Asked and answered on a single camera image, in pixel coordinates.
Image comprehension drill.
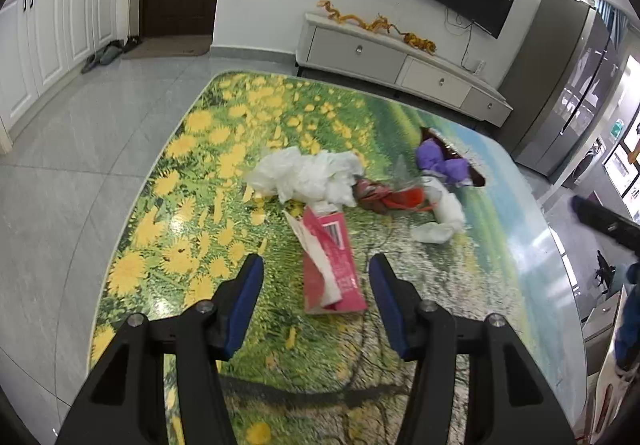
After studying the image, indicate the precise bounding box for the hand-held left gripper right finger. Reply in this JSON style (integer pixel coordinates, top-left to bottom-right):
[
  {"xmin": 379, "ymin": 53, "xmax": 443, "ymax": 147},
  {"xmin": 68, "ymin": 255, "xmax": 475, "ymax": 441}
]
[{"xmin": 368, "ymin": 253, "xmax": 571, "ymax": 445}]

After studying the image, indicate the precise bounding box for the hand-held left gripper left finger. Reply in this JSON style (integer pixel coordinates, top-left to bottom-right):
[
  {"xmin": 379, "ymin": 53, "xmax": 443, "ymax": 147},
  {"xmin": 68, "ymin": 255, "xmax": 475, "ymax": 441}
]
[{"xmin": 55, "ymin": 253, "xmax": 265, "ymax": 445}]

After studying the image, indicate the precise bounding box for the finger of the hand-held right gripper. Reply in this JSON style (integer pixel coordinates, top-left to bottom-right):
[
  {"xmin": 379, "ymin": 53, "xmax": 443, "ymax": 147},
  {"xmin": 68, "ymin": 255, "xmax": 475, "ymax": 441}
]
[{"xmin": 572, "ymin": 194, "xmax": 640, "ymax": 257}]

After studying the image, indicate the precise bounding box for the pink paper box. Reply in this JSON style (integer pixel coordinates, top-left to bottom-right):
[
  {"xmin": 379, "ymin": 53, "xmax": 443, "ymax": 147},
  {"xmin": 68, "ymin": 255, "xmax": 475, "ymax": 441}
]
[{"xmin": 283, "ymin": 204, "xmax": 369, "ymax": 316}]

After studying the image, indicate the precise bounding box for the person's right forearm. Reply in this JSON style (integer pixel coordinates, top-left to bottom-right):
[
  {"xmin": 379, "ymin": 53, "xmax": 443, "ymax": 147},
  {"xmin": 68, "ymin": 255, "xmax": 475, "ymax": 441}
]
[{"xmin": 614, "ymin": 261, "xmax": 640, "ymax": 369}]

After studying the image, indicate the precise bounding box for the front-loading washing machine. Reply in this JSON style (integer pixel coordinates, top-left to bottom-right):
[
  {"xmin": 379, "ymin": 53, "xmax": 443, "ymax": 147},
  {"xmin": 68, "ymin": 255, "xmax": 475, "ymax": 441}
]
[{"xmin": 572, "ymin": 137, "xmax": 606, "ymax": 188}]

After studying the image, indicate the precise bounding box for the small white crumpled tissue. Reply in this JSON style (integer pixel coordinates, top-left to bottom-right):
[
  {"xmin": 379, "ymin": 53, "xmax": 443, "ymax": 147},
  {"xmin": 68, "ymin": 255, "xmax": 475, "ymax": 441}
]
[{"xmin": 410, "ymin": 221, "xmax": 452, "ymax": 244}]

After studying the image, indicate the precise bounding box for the small red wrapper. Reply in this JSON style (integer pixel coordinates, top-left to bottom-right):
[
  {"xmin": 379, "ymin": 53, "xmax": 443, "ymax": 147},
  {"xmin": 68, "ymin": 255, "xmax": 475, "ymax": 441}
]
[{"xmin": 354, "ymin": 176, "xmax": 427, "ymax": 214}]

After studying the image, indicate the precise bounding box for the elongated white crumpled tissue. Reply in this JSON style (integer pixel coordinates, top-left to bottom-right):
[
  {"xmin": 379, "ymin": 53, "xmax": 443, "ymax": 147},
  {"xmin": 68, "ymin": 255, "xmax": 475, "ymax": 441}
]
[{"xmin": 434, "ymin": 179, "xmax": 467, "ymax": 232}]

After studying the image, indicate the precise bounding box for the silver printed plastic wrapper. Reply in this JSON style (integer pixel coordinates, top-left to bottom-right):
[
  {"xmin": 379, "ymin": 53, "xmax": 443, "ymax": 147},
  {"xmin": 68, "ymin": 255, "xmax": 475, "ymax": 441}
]
[{"xmin": 394, "ymin": 159, "xmax": 427, "ymax": 192}]

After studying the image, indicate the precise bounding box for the white crumpled plastic bag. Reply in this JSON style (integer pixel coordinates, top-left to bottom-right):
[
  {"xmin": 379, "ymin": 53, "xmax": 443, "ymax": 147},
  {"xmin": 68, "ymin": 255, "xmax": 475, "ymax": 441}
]
[{"xmin": 244, "ymin": 147, "xmax": 367, "ymax": 206}]

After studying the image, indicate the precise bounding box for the dark brown foil wrapper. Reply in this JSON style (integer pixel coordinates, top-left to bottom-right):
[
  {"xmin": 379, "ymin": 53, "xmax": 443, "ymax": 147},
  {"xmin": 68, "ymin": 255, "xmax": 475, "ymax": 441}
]
[{"xmin": 421, "ymin": 124, "xmax": 489, "ymax": 188}]

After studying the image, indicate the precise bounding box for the grey double-door refrigerator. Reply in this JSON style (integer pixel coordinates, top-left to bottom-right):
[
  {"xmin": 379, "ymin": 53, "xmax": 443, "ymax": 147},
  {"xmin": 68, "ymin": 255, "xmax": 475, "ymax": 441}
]
[{"xmin": 499, "ymin": 0, "xmax": 634, "ymax": 181}]

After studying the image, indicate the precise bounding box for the white paper bag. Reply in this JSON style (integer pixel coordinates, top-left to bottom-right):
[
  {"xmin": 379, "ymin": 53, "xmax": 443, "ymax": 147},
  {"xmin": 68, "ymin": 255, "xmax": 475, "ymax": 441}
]
[{"xmin": 584, "ymin": 349, "xmax": 640, "ymax": 445}]

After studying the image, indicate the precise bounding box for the blue striped curtain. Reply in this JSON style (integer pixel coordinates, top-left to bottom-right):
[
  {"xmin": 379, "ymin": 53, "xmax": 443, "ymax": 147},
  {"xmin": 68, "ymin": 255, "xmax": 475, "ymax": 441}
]
[{"xmin": 592, "ymin": 0, "xmax": 629, "ymax": 46}]

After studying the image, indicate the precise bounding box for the white television stand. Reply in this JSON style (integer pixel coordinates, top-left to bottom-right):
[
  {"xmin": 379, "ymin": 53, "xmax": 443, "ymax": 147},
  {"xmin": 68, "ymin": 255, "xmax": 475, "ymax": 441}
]
[{"xmin": 295, "ymin": 10, "xmax": 515, "ymax": 128}]

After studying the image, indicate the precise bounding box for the golden tiger figurine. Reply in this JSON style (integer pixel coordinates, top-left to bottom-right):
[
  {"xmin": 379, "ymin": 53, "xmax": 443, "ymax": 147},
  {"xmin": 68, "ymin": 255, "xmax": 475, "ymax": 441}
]
[{"xmin": 402, "ymin": 32, "xmax": 437, "ymax": 57}]

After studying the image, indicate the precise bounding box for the brown doormat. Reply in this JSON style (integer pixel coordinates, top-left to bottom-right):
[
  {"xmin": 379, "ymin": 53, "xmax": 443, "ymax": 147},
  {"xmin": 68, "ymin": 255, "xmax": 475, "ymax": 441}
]
[{"xmin": 121, "ymin": 35, "xmax": 214, "ymax": 60}]

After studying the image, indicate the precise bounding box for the golden dragon figurine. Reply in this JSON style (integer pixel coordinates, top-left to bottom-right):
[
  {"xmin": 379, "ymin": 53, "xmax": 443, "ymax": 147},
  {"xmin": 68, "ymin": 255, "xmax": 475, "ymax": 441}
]
[
  {"xmin": 357, "ymin": 13, "xmax": 401, "ymax": 35},
  {"xmin": 318, "ymin": 0, "xmax": 361, "ymax": 26}
]

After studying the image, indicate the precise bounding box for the white tall cabinet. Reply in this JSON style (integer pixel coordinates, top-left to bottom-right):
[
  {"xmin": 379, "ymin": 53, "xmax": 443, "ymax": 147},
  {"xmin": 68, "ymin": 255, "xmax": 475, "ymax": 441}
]
[{"xmin": 0, "ymin": 0, "xmax": 121, "ymax": 156}]

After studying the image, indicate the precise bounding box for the black television cable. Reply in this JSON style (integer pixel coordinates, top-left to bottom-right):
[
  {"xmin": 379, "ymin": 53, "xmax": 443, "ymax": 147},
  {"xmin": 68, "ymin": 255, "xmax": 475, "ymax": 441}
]
[{"xmin": 444, "ymin": 7, "xmax": 476, "ymax": 71}]

